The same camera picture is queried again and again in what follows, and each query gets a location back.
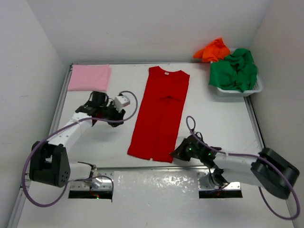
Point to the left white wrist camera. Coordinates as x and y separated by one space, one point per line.
120 102

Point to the orange t-shirt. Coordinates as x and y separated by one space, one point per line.
213 52

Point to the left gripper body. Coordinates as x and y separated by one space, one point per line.
111 112

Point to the red t-shirt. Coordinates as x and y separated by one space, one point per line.
159 117

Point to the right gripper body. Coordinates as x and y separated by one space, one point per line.
185 153

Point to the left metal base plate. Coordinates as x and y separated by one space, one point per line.
103 182

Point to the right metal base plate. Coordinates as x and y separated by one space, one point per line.
205 183

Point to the green t-shirt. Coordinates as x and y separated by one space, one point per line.
234 71

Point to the white plastic basket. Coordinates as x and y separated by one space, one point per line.
240 91

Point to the pink t-shirt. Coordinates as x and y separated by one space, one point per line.
90 78

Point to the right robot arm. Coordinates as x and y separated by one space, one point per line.
267 170

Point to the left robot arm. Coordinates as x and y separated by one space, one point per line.
50 163

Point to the metal base plate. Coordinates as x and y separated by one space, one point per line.
205 183
103 182

